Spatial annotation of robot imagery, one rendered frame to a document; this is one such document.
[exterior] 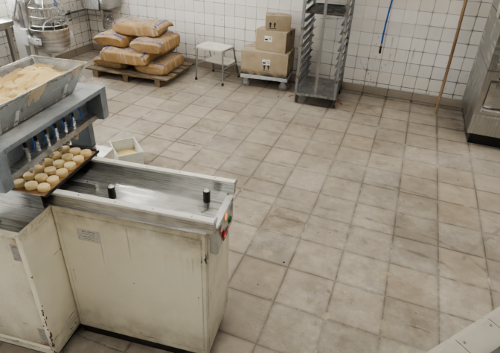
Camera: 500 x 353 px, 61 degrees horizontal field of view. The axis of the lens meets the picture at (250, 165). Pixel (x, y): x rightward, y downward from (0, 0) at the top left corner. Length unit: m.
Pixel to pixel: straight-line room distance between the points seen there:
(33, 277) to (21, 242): 0.19
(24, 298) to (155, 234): 0.69
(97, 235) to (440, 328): 1.88
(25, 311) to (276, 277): 1.37
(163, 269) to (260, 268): 0.99
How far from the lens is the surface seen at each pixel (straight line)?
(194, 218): 1.66
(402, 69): 5.58
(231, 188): 1.88
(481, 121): 4.72
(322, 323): 2.51
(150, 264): 1.90
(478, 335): 2.39
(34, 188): 1.97
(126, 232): 1.84
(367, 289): 2.75
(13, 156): 1.88
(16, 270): 2.05
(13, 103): 1.77
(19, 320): 2.32
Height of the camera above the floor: 1.92
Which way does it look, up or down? 31 degrees down
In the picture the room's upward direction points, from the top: 2 degrees clockwise
